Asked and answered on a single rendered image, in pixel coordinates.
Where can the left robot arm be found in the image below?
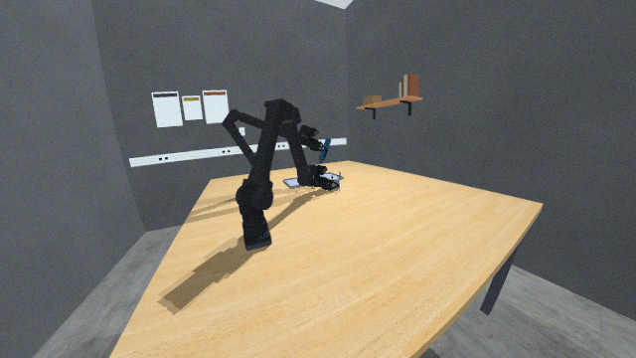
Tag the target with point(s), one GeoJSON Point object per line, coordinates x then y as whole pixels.
{"type": "Point", "coordinates": [254, 121]}

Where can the blue electric screwdriver barrel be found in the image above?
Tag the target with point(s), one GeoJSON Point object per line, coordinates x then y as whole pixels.
{"type": "Point", "coordinates": [323, 153]}

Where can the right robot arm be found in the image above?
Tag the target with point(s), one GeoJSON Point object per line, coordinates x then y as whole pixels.
{"type": "Point", "coordinates": [253, 199]}

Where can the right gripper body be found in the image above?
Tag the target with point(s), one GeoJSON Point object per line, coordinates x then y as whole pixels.
{"type": "Point", "coordinates": [324, 186]}

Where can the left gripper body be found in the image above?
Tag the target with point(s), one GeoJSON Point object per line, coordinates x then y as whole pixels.
{"type": "Point", "coordinates": [311, 145]}

